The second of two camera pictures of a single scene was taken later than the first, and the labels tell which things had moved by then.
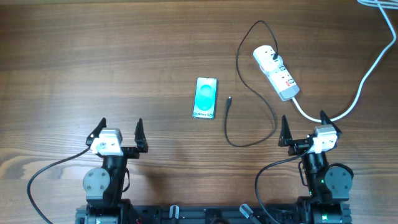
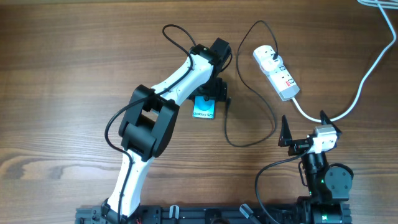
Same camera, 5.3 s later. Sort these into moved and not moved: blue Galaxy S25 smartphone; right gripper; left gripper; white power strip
Moved: left gripper
Not moved: blue Galaxy S25 smartphone; right gripper; white power strip
